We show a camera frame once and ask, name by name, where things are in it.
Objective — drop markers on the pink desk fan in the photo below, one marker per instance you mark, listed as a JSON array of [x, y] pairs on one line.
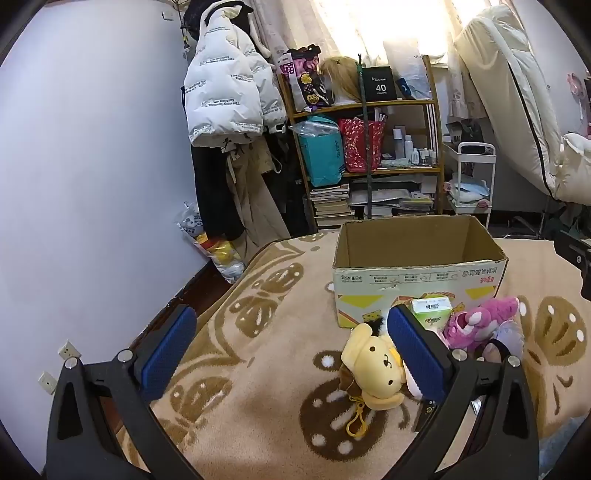
[[577, 85]]

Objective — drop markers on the white mattress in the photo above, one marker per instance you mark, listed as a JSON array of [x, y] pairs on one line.
[[498, 69]]

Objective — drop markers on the yellow dog plush toy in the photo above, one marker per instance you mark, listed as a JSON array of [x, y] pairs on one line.
[[374, 364]]

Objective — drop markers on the purple printed bag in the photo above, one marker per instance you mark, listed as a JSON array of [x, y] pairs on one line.
[[304, 78]]

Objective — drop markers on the black box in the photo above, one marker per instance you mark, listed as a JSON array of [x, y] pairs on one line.
[[381, 85]]

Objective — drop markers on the printed cardboard box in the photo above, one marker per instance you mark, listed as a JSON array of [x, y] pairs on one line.
[[415, 277]]

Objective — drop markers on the white cushion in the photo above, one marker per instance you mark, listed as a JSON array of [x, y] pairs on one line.
[[577, 170]]

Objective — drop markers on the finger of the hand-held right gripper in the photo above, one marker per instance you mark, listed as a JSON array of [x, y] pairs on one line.
[[577, 263]]

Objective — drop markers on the white plastic bag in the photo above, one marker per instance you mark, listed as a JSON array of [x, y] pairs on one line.
[[411, 64]]

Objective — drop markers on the wooden shelf rack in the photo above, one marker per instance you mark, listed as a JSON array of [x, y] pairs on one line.
[[406, 171]]

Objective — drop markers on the beige coat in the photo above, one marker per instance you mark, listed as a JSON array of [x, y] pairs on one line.
[[251, 194]]

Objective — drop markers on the stack of books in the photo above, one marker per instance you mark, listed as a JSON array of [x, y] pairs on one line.
[[330, 203]]

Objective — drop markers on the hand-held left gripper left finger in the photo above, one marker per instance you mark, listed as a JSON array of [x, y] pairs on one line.
[[168, 355]]

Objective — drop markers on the pink plush toy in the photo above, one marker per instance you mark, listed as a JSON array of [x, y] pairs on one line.
[[475, 323]]

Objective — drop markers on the row of white bottles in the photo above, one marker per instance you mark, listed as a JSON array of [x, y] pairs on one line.
[[408, 147]]

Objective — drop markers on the dark small appliance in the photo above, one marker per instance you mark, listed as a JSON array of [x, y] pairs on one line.
[[464, 131]]

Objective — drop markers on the teal bag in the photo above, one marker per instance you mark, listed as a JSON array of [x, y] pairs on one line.
[[321, 157]]

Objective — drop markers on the black coat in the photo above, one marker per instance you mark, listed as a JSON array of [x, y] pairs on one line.
[[288, 194]]

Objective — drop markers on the white puffer jacket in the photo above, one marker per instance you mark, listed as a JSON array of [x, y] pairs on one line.
[[221, 92]]

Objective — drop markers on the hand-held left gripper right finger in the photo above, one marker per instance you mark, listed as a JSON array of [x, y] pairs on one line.
[[415, 355]]

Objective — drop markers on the white wall socket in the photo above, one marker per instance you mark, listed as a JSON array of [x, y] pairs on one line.
[[47, 383], [68, 350]]

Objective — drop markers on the stack of papers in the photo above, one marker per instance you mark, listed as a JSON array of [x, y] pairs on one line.
[[392, 196]]

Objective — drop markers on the white trolley cart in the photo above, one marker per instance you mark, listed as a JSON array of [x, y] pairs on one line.
[[492, 184]]

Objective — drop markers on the blonde wig on mannequin head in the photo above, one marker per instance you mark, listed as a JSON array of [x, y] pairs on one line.
[[339, 74]]

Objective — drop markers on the plastic bag of plush toys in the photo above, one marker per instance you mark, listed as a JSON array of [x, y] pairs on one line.
[[221, 254]]

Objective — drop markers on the pale purple plush toy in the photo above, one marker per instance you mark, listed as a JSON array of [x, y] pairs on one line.
[[510, 334]]

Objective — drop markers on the green tissue pack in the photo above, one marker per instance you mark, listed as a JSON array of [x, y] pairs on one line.
[[431, 311]]

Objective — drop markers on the green pole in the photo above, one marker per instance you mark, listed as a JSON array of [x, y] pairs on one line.
[[367, 138]]

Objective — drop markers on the red patterned bag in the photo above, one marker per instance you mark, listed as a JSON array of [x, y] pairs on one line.
[[353, 145]]

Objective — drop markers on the black hanging garment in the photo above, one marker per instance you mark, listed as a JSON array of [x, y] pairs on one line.
[[212, 194]]

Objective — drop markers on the pale blue cloth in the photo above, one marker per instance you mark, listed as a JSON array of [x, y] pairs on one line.
[[468, 191]]

